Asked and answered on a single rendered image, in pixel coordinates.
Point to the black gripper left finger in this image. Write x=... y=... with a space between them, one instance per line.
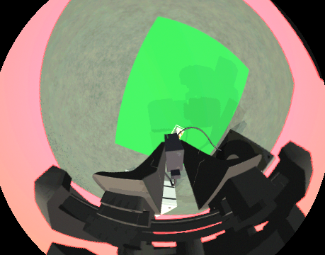
x=146 y=180

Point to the black computer fan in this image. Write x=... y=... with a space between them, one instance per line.
x=237 y=146

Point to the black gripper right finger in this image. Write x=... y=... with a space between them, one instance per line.
x=208 y=174

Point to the green circuit board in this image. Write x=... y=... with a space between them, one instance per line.
x=181 y=78

